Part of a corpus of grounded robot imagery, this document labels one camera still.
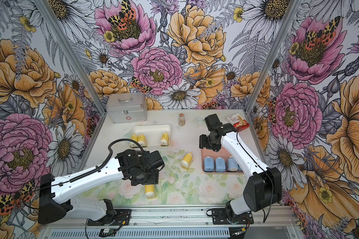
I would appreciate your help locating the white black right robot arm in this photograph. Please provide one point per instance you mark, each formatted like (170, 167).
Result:
(264, 185)

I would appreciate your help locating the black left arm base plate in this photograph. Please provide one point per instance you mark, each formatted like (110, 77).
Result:
(121, 217)

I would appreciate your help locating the small glass bottle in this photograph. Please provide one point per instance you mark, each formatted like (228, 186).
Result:
(181, 120)

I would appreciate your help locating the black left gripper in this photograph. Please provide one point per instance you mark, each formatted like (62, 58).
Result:
(151, 179)

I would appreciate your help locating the pink plastic tray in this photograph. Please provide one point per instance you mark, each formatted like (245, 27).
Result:
(223, 153)

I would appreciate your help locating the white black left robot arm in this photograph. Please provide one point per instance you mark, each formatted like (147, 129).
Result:
(59, 197)

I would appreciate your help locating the white plastic tray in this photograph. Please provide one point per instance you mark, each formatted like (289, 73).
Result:
(153, 133)

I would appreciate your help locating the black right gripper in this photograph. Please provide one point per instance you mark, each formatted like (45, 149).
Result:
(202, 143)

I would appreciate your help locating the yellow pencil sharpener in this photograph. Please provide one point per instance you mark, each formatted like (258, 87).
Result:
(150, 191)
(134, 139)
(186, 161)
(142, 141)
(164, 141)

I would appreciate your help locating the aluminium rail frame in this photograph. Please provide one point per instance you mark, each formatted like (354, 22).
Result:
(179, 222)

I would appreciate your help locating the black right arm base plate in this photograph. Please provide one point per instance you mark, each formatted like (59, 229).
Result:
(224, 216)

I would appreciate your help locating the silver metal case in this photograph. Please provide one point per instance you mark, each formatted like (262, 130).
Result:
(127, 107)

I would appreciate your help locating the blue pencil sharpener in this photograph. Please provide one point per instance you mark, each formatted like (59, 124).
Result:
(220, 165)
(208, 164)
(232, 165)

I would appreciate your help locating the red white small box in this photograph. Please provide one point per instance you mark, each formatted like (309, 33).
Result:
(238, 122)

